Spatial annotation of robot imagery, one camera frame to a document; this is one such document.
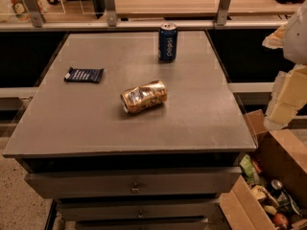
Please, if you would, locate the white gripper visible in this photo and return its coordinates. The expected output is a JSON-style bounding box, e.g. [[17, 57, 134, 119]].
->
[[262, 0, 307, 130]]

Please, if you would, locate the crushed orange soda can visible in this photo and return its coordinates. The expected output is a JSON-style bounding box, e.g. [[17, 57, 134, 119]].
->
[[121, 80, 167, 114]]

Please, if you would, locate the blue soda can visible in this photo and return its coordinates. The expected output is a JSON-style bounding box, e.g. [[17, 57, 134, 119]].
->
[[158, 23, 177, 62]]

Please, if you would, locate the green snack bag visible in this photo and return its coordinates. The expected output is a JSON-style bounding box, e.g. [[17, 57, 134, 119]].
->
[[240, 154, 261, 185]]

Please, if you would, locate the cardboard box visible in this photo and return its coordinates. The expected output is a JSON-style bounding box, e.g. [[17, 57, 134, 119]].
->
[[220, 110, 307, 230]]

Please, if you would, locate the red apple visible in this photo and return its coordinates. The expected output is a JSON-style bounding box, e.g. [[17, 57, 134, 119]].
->
[[272, 213, 289, 229]]

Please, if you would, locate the grey drawer cabinet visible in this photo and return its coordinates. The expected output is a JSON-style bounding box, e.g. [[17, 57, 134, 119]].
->
[[4, 31, 255, 230]]

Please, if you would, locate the metal drawer knob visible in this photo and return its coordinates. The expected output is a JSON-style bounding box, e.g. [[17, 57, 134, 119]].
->
[[130, 182, 140, 194]]

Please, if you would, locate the dark blue snack wrapper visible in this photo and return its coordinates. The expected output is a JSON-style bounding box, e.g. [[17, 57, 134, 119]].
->
[[64, 67, 104, 83]]

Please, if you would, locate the orange patterned package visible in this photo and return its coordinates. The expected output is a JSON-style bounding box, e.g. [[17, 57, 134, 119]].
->
[[0, 0, 47, 23]]

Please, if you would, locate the metal railing post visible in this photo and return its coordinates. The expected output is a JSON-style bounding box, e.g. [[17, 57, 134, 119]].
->
[[24, 0, 45, 28], [215, 0, 231, 26], [104, 0, 118, 27]]

